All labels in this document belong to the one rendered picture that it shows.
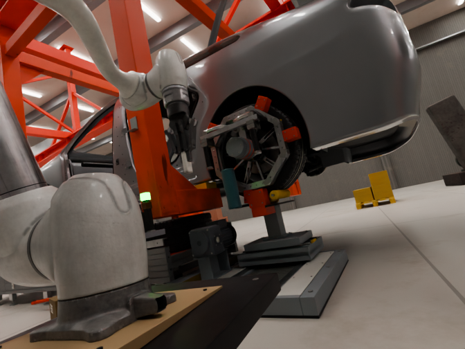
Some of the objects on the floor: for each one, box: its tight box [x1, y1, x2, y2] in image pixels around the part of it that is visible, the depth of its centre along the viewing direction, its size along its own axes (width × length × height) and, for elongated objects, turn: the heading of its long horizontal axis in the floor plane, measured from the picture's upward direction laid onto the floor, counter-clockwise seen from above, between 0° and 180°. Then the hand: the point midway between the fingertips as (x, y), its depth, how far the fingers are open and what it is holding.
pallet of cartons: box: [353, 170, 396, 210], centre depth 574 cm, size 79×111×65 cm
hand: (187, 163), depth 87 cm, fingers closed
